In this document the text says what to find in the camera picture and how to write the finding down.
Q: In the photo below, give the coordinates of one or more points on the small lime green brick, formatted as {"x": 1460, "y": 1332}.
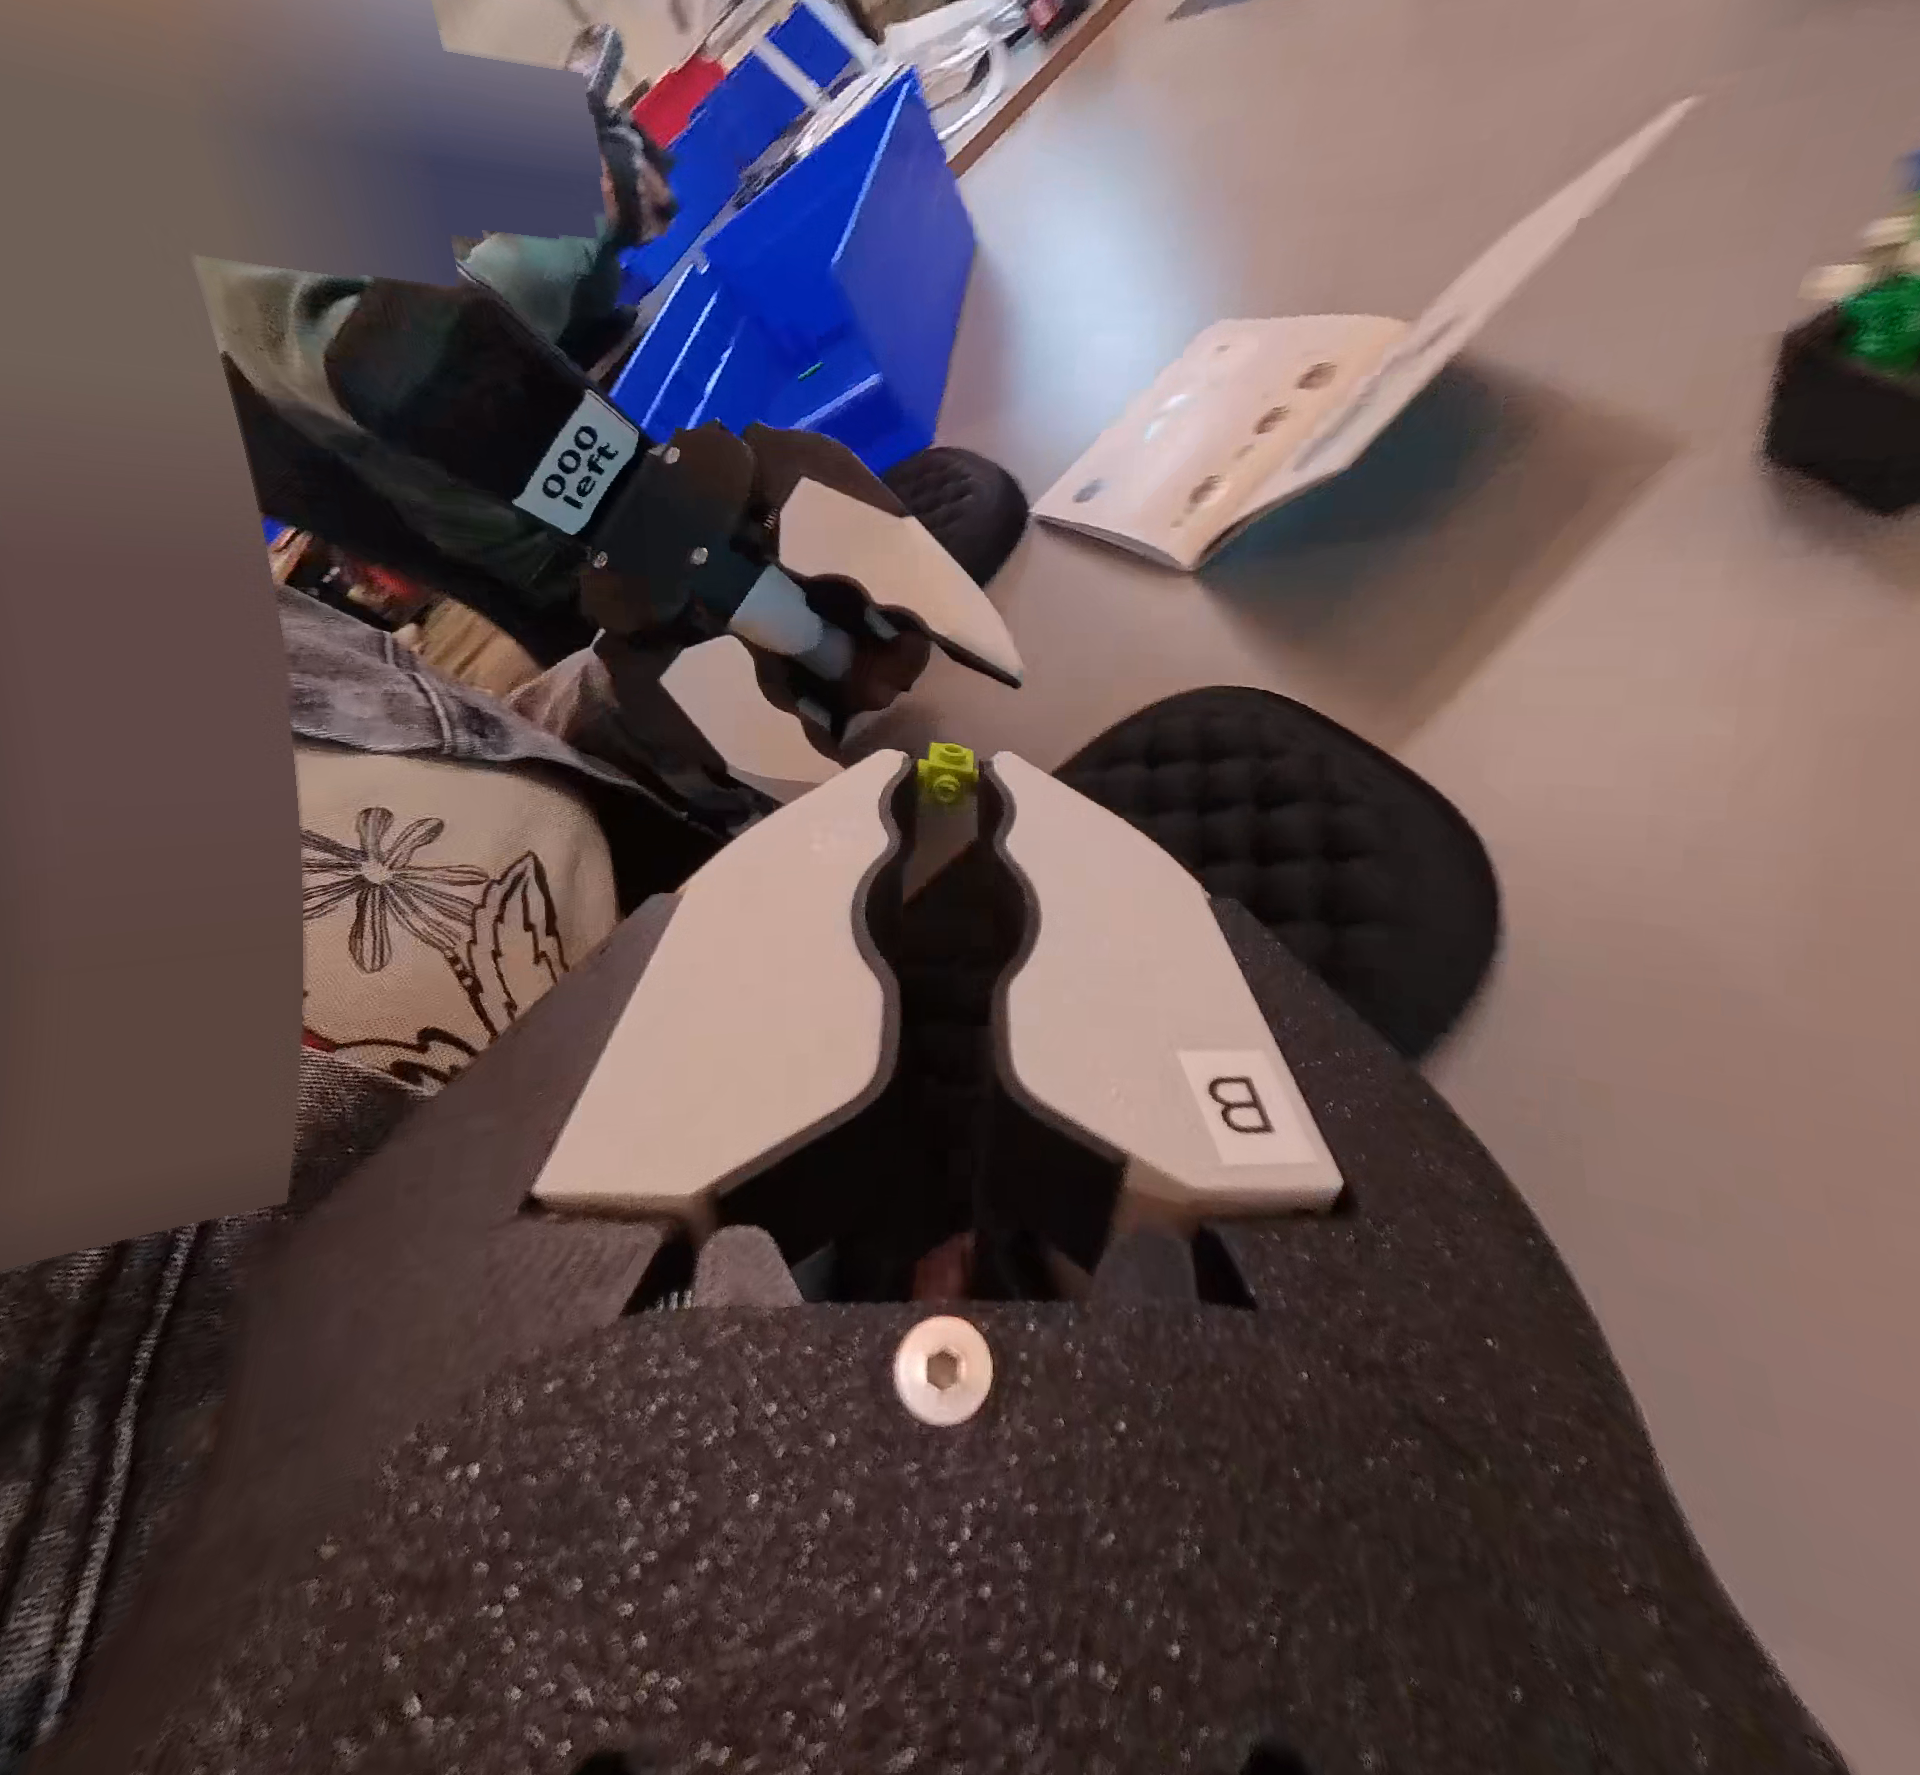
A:
{"x": 947, "y": 774}

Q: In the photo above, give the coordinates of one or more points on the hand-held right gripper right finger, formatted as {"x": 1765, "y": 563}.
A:
{"x": 1117, "y": 995}

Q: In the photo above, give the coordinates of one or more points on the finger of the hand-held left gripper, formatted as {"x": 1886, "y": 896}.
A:
{"x": 901, "y": 575}

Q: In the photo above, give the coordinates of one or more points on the floral print shirt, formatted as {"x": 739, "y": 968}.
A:
{"x": 437, "y": 905}

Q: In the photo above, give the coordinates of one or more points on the open instruction booklet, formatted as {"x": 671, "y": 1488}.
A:
{"x": 1292, "y": 431}

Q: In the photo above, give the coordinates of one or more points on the black quilted pad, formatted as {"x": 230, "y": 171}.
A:
{"x": 969, "y": 508}
{"x": 1292, "y": 831}

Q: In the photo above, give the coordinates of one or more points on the grey denim jacket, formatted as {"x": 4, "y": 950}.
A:
{"x": 437, "y": 717}

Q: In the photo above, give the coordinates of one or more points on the black box with green bricks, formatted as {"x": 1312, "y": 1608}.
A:
{"x": 1854, "y": 373}

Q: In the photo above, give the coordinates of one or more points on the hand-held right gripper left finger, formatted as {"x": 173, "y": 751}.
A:
{"x": 735, "y": 995}

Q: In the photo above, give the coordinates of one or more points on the large blue plastic crate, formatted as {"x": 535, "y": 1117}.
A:
{"x": 810, "y": 291}

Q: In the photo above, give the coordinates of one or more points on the dark denim jeans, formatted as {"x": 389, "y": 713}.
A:
{"x": 105, "y": 1429}

